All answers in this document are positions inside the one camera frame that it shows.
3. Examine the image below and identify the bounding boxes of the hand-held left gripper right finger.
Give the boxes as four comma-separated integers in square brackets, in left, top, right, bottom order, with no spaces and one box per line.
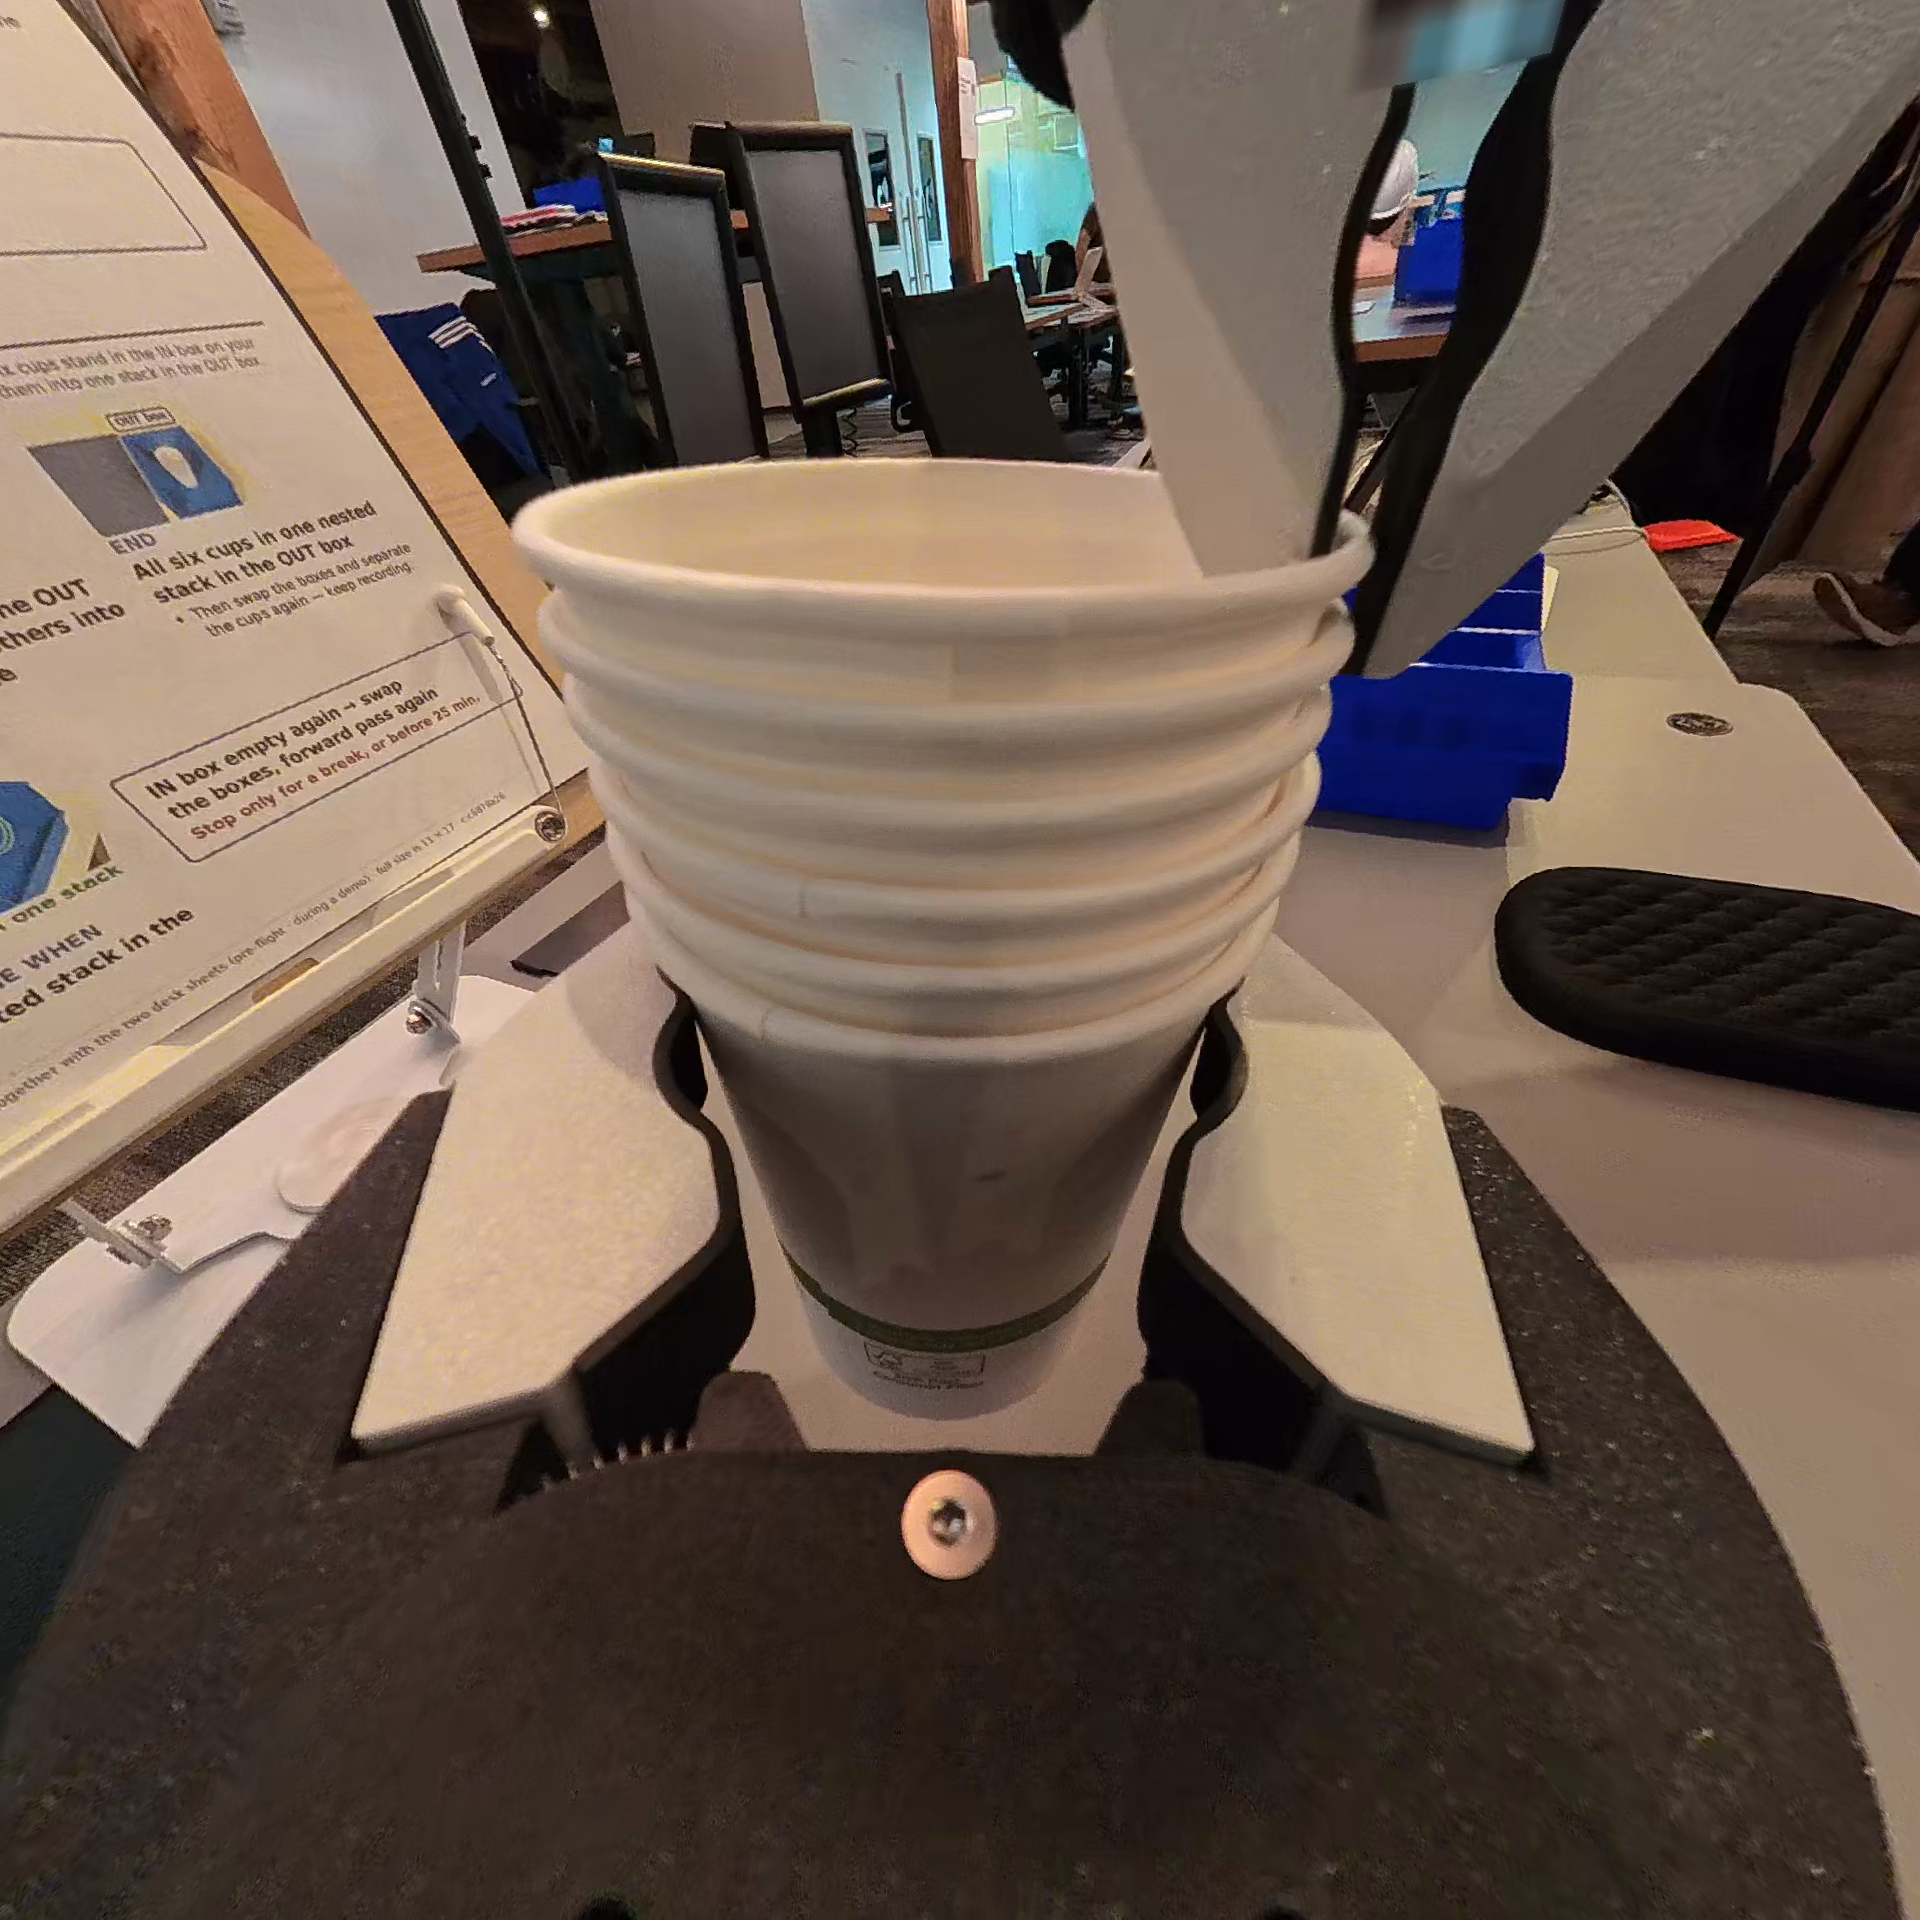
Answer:
[1155,937,1538,1478]

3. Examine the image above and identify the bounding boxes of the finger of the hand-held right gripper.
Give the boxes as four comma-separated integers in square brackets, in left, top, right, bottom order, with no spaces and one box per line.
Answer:
[1057,0,1422,583]
[1347,0,1920,676]

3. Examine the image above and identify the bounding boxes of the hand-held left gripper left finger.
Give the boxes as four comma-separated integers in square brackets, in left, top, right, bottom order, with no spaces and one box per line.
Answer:
[350,930,756,1478]

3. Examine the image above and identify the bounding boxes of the blue plastic bin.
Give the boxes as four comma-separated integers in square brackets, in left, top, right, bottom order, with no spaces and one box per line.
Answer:
[1312,556,1576,833]

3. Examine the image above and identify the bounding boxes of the black tripod leg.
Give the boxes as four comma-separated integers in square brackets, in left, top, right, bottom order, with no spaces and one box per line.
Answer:
[1702,195,1920,639]

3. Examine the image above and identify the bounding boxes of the black chair back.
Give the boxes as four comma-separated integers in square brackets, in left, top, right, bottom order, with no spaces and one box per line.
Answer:
[897,269,1069,460]

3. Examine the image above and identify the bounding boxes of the instruction sheet on stand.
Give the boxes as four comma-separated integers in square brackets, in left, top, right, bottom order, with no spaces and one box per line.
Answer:
[0,586,571,1277]

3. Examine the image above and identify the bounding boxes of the black framed display panel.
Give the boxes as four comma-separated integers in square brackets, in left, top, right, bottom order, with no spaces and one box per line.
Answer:
[730,124,897,452]
[597,151,771,467]

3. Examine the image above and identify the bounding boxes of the black quilted mouse pad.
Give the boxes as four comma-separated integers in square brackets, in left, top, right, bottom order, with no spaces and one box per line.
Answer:
[1494,867,1920,1116]

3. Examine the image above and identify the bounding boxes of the blue striped jacket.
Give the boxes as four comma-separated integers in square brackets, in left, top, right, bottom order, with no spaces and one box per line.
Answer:
[374,303,542,483]

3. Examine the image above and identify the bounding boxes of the instruction board on wood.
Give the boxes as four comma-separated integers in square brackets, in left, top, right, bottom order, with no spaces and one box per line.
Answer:
[194,151,601,841]

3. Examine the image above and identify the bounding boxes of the printed document sheet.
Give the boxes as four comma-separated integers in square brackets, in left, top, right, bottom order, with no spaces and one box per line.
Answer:
[0,0,587,1187]

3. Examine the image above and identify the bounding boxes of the brown wooden cabinet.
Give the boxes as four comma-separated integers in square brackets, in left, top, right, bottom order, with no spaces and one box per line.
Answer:
[90,0,309,227]

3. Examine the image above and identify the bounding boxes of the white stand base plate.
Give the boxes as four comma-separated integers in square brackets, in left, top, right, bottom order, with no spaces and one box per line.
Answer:
[8,975,542,1450]

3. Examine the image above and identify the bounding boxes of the black metal stand frame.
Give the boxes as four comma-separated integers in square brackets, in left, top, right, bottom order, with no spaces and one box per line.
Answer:
[386,0,587,483]

